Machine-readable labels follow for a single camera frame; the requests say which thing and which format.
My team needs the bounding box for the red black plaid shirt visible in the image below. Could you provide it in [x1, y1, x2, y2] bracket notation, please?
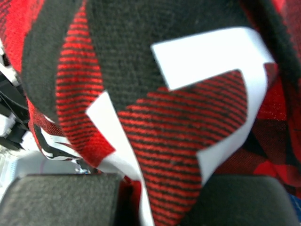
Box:
[0, 0, 301, 226]

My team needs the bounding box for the blue plaid shirt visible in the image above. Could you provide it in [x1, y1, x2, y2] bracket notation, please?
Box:
[289, 194, 301, 217]

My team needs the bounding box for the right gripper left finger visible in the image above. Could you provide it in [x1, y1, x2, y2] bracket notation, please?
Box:
[0, 174, 121, 226]

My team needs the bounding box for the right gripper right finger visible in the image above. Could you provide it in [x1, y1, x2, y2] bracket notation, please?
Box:
[181, 175, 300, 226]

